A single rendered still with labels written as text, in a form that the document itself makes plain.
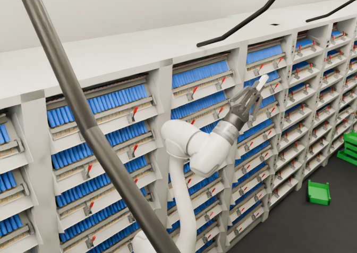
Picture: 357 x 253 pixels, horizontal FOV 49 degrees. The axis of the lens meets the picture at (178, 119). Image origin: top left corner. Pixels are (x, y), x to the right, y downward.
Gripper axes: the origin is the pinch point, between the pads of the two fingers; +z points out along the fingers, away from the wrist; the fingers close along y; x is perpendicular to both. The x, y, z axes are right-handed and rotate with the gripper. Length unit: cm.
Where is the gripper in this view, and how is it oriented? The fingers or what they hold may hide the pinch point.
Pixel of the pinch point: (260, 83)
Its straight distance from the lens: 149.8
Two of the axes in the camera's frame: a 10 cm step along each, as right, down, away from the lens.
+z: 5.8, -7.9, 1.8
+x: -3.0, 0.0, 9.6
